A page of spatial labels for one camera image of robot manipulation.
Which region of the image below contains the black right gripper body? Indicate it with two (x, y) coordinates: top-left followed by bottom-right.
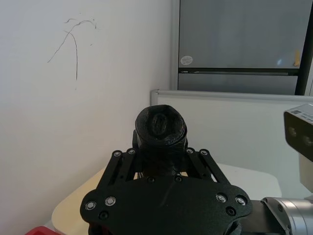
(79, 176), (269, 235)

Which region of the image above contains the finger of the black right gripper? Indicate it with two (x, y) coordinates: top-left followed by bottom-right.
(97, 104), (162, 190)
(161, 104), (232, 187)

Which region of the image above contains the white partition board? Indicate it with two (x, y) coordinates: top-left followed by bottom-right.
(150, 89), (313, 198)

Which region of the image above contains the round white sticker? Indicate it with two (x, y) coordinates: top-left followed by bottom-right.
(180, 55), (194, 66)

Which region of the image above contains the grey metal cabinet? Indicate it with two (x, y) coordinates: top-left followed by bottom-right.
(170, 0), (313, 96)

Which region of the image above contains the red plastic object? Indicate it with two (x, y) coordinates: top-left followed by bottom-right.
(25, 225), (58, 235)

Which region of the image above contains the yellow tag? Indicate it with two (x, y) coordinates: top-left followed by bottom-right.
(292, 48), (301, 67)

